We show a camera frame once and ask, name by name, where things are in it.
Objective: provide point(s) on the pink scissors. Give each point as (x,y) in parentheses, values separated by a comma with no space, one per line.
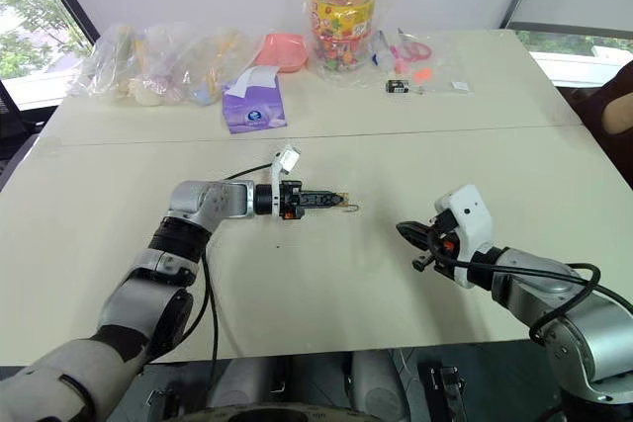
(414,50)

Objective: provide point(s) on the orange paper tag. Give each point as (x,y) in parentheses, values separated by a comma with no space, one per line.
(421,77)

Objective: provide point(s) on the purple tissue pack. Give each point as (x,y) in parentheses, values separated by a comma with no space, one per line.
(252,106)

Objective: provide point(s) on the clear bag of snacks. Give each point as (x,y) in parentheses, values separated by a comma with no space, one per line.
(222,59)
(165,66)
(111,66)

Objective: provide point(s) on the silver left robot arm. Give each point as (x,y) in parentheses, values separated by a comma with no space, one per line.
(217,202)

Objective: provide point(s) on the grey rounded shape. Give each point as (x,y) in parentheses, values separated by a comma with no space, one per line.
(376,380)

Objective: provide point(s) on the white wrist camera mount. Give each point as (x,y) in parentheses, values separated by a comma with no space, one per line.
(470,214)
(288,159)

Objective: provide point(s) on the small black box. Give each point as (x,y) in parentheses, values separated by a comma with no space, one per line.
(397,86)

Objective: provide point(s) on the black metal bracket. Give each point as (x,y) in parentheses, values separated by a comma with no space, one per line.
(447,390)

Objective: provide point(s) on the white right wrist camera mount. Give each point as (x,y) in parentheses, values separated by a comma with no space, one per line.
(470,214)

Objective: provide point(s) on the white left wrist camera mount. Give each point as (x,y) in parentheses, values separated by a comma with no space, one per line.
(288,159)

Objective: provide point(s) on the orange-lidded candy jar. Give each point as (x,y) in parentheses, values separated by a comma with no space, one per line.
(341,22)

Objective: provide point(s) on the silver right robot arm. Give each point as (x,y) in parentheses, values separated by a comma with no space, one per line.
(583,338)

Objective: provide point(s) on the pink plastic bowl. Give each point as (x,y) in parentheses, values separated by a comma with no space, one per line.
(282,51)

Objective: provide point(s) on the clear zip bag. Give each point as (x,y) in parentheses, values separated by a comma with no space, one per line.
(445,71)

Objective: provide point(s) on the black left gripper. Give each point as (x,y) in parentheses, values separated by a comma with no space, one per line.
(291,202)

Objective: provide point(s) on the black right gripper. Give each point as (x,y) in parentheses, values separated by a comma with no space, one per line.
(445,224)

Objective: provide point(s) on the brown plush toy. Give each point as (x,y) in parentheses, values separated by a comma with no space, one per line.
(610,110)

